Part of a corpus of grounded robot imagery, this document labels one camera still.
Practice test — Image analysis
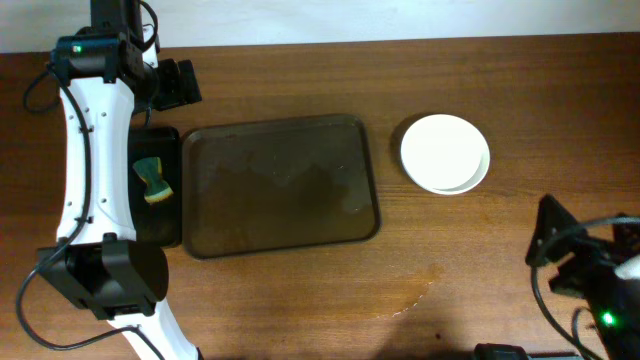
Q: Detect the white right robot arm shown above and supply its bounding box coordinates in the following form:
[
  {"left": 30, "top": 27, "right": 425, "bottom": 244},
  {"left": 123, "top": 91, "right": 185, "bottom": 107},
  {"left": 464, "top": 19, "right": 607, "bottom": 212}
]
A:
[{"left": 525, "top": 194, "right": 639, "bottom": 359}]

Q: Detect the brown tray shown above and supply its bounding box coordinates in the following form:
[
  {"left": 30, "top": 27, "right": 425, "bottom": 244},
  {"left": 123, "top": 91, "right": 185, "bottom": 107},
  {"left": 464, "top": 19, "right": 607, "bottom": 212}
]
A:
[{"left": 182, "top": 114, "right": 381, "bottom": 260}]

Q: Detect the white plate front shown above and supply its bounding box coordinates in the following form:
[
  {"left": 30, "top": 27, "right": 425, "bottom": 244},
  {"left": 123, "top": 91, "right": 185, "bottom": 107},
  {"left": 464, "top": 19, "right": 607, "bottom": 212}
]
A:
[{"left": 412, "top": 149, "right": 491, "bottom": 195}]

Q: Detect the green yellow sponge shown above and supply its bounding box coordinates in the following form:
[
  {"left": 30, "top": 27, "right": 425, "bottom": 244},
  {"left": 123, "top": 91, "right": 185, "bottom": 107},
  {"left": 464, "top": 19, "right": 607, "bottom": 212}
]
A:
[{"left": 133, "top": 157, "right": 174, "bottom": 204}]

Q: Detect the white plate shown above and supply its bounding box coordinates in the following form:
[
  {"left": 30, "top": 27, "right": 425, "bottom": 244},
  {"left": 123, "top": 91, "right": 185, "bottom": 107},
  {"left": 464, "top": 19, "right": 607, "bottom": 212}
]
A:
[
  {"left": 399, "top": 114, "right": 490, "bottom": 185},
  {"left": 412, "top": 149, "right": 491, "bottom": 195}
]

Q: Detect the black tray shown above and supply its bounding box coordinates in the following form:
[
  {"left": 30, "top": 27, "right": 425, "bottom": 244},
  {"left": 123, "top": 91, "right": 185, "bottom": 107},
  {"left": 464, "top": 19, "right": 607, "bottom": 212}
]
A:
[{"left": 128, "top": 127, "right": 182, "bottom": 247}]

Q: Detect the white plate back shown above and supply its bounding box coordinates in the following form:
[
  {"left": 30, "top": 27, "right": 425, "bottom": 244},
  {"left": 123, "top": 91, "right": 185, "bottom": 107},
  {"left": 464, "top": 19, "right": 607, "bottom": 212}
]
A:
[{"left": 399, "top": 114, "right": 490, "bottom": 185}]

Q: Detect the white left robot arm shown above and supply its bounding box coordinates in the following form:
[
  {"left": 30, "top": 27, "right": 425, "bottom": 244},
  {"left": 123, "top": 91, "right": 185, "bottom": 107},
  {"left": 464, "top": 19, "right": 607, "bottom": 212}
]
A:
[{"left": 34, "top": 34, "right": 202, "bottom": 359}]

